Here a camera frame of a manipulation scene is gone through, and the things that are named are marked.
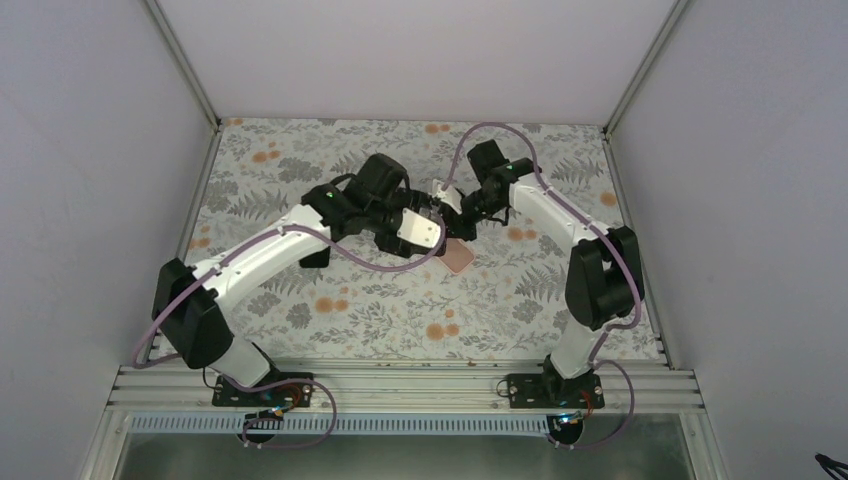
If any pink phone case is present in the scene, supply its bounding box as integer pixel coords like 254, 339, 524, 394
436, 238, 475, 275

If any black phone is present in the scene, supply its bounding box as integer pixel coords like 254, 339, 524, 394
299, 247, 331, 269

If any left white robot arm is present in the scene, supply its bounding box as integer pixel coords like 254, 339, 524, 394
152, 154, 443, 387

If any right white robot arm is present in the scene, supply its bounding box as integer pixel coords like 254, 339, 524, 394
432, 140, 645, 398

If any floral patterned mat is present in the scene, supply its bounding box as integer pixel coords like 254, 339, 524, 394
187, 117, 622, 361

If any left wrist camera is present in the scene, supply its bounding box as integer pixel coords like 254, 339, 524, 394
396, 208, 444, 256

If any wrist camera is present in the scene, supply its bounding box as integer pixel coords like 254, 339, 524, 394
396, 208, 444, 256
430, 179, 463, 214

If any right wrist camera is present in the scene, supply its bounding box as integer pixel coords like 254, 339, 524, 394
430, 179, 463, 214

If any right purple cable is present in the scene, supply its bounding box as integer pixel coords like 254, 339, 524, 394
442, 122, 645, 451

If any purple cable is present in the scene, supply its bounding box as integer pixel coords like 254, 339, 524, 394
132, 211, 449, 450
442, 122, 645, 451

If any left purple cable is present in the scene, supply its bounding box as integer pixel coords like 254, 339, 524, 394
132, 211, 449, 450

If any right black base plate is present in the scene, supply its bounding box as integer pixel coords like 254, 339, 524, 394
505, 371, 605, 410

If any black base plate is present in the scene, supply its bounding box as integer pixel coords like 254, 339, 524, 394
211, 372, 314, 409
505, 371, 605, 410

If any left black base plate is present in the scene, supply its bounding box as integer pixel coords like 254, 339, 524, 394
211, 372, 314, 409

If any left aluminium corner post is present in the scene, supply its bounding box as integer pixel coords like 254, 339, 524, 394
142, 0, 221, 130

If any aluminium corner post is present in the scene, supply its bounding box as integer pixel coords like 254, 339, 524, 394
603, 0, 691, 140
142, 0, 221, 130

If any aluminium front rail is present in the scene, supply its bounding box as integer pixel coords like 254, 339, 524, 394
107, 359, 705, 414

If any right aluminium corner post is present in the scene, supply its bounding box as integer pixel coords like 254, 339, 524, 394
603, 0, 691, 140

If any white slotted cable duct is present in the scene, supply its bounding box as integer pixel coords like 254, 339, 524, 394
128, 412, 549, 437

